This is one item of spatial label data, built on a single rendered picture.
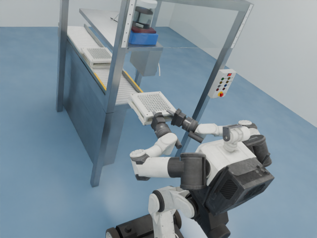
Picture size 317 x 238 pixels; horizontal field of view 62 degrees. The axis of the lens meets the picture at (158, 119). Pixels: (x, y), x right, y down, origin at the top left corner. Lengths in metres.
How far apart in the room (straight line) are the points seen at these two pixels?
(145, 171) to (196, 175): 0.24
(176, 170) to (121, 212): 1.34
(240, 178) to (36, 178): 1.85
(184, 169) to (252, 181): 0.28
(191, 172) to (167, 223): 0.85
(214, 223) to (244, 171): 0.36
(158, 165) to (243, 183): 0.35
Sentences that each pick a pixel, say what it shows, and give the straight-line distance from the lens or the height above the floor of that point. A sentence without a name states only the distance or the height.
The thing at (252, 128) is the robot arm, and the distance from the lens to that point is 1.61.
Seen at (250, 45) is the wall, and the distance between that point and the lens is 5.44.
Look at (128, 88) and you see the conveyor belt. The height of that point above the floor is 0.89.
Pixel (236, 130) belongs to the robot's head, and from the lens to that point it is 1.20.
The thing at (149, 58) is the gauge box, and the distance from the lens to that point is 1.85.
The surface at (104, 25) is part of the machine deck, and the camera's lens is 1.96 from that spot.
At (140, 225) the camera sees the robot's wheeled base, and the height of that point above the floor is 0.19.
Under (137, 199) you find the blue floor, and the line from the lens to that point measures 2.49.
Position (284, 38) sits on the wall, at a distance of 5.14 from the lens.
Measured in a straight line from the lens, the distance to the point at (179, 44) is 1.85.
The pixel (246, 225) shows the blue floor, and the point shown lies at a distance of 2.79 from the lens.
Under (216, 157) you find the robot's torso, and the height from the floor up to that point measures 1.27.
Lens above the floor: 2.00
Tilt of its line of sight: 36 degrees down
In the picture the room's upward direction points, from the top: 19 degrees clockwise
